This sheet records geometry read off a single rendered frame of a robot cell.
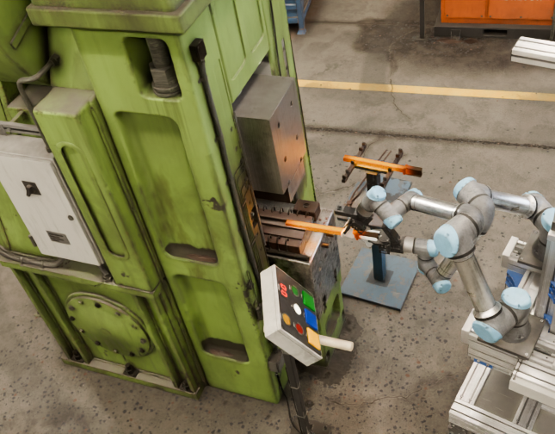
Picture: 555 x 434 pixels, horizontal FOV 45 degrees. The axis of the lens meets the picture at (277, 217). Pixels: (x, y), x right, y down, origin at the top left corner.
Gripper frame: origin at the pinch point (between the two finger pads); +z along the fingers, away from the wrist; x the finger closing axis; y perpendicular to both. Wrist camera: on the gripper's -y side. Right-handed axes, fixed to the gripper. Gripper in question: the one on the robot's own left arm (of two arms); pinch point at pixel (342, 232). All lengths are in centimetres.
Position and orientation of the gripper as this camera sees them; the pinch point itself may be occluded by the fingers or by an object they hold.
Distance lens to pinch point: 323.5
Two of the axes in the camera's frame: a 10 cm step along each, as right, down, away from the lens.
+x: 3.5, -6.9, 6.3
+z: -3.2, 5.4, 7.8
